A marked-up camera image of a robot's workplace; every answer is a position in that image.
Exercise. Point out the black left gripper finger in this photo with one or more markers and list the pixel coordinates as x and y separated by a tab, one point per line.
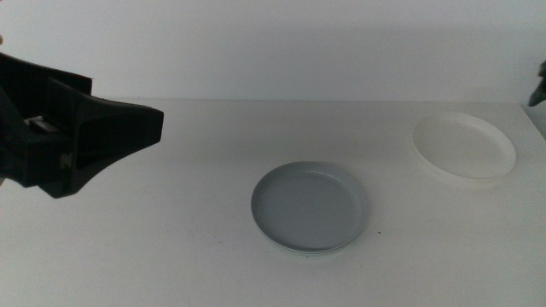
123	128

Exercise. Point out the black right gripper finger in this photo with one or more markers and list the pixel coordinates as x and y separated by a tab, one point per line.
539	91

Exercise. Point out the grey shallow bowl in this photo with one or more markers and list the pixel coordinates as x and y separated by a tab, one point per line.
309	206

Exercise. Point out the pale green shallow bowl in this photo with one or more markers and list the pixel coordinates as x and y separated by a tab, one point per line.
309	253

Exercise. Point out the white shallow bowl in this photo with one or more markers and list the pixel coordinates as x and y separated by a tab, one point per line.
462	147

